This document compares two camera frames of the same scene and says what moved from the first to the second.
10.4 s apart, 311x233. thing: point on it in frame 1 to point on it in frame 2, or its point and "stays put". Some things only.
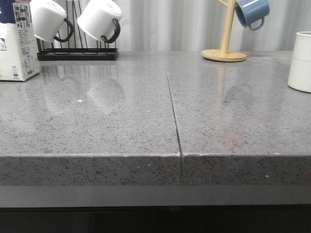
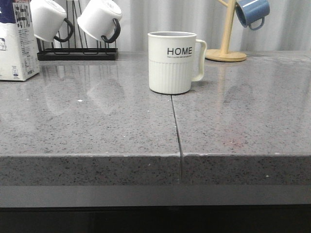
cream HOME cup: [299, 76] to [171, 61]
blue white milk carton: [19, 53] stays put
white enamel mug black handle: [48, 16] stays put
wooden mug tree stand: [223, 55] stays put
